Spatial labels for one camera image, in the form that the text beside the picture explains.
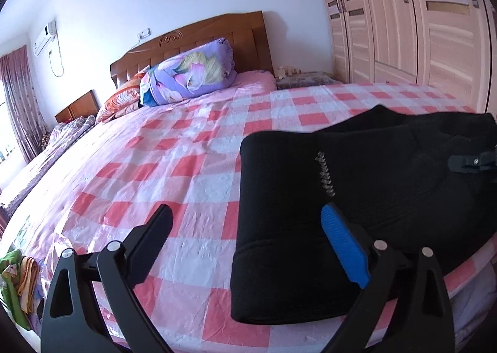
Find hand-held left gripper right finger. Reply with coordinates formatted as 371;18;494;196
320;203;454;353

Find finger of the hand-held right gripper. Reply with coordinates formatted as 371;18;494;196
448;150;497;174

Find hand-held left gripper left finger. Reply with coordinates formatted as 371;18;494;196
41;203;174;353

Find black pants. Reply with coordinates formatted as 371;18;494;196
230;105;497;326

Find pink checkered bed cover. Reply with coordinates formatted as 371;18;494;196
0;81;497;353

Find orange cloth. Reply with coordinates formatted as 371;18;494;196
17;256;42;314

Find orange floral pillow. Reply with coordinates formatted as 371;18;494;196
95;66;152;124

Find small wooden headboard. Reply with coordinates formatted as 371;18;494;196
54;90;102;124

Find green cloth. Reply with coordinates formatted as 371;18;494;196
0;248;25;331

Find light wooden wardrobe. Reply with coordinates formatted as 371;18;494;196
311;0;497;113

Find purple floral folded quilt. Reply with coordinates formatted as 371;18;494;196
139;38;238;107

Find cloth-covered nightstand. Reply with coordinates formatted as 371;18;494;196
275;71;342;90

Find pink patterned curtain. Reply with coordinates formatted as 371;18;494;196
0;46;47;165

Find wooden bed headboard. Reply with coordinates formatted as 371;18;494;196
110;11;274;90

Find white air conditioner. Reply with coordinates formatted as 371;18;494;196
33;20;59;57

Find white air conditioner cord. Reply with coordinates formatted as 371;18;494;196
48;48;66;78

